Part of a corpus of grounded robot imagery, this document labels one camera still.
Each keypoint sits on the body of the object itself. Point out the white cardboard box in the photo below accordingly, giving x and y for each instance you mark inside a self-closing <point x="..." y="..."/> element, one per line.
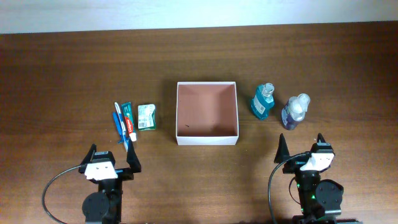
<point x="206" y="113"/>

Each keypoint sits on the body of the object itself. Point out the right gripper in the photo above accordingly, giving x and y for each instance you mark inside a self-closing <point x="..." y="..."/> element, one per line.
<point x="294" y="164"/>

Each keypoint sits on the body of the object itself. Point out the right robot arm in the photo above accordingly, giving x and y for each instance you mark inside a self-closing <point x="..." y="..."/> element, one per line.
<point x="319" y="199"/>

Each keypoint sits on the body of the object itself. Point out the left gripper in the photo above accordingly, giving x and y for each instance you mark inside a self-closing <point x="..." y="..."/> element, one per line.
<point x="127" y="174"/>

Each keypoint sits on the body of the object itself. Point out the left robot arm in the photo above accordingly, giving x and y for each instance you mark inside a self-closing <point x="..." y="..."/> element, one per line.
<point x="105" y="205"/>

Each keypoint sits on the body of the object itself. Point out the teal mouthwash bottle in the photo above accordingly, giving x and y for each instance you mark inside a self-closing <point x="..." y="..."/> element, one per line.
<point x="263" y="101"/>

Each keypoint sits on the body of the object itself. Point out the blue white toothbrush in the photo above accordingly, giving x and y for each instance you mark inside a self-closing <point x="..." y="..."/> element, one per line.
<point x="118" y="119"/>

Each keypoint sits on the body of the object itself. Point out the red green toothpaste tube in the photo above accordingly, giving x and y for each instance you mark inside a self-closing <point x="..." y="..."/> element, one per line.
<point x="128" y="116"/>

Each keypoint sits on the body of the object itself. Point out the green white floss packet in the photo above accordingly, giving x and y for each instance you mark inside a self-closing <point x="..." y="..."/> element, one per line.
<point x="146" y="117"/>

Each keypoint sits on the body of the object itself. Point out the purple liquid clear bottle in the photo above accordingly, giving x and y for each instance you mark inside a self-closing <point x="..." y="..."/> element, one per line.
<point x="294" y="111"/>

